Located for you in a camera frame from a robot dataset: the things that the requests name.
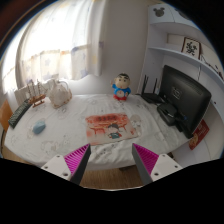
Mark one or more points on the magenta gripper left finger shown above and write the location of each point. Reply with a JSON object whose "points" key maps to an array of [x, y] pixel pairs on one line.
{"points": [[70, 167]]}

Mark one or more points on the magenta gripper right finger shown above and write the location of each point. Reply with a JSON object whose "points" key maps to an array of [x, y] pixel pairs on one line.
{"points": [[151, 166]]}

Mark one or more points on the red cartoon mouse pad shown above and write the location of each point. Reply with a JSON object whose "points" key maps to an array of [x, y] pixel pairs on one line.
{"points": [[109, 128]]}

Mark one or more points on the light blue computer mouse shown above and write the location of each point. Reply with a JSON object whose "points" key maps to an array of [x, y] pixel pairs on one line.
{"points": [[39, 127]]}

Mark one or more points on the white patterned tablecloth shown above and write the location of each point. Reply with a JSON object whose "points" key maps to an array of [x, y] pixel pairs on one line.
{"points": [[65, 131]]}

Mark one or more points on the red booklet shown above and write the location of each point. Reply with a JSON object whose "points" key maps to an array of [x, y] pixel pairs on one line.
{"points": [[199, 134]]}

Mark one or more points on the black wifi router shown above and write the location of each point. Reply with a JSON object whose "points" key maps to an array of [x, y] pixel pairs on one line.
{"points": [[150, 97]]}

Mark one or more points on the black keyboard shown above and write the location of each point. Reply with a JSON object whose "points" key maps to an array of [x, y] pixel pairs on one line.
{"points": [[17, 115]]}

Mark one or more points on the wooden model ship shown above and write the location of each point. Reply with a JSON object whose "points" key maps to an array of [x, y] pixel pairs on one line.
{"points": [[37, 93]]}

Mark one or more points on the black computer monitor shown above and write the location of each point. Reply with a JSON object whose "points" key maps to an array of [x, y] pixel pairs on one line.
{"points": [[185, 101]]}

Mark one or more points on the cartoon boy figurine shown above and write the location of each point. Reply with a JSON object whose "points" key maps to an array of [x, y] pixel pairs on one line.
{"points": [[121, 87]]}

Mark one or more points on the wooden chair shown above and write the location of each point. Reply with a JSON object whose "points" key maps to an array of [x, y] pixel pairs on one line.
{"points": [[5, 114]]}

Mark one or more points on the framed calligraphy picture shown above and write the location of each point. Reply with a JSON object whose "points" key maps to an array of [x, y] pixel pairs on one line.
{"points": [[191, 47]]}

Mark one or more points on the white sheer curtain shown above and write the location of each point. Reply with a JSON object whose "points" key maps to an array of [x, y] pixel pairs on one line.
{"points": [[64, 40]]}

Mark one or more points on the white shelf unit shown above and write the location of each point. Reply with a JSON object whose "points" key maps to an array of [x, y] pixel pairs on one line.
{"points": [[176, 41]]}

